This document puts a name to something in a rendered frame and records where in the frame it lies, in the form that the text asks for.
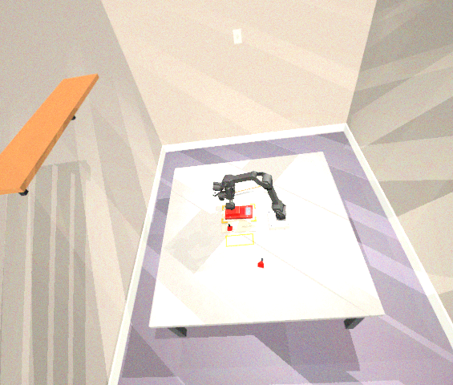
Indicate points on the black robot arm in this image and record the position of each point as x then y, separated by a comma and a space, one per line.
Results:
228, 184

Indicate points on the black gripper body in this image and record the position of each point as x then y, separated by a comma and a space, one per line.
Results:
230, 205

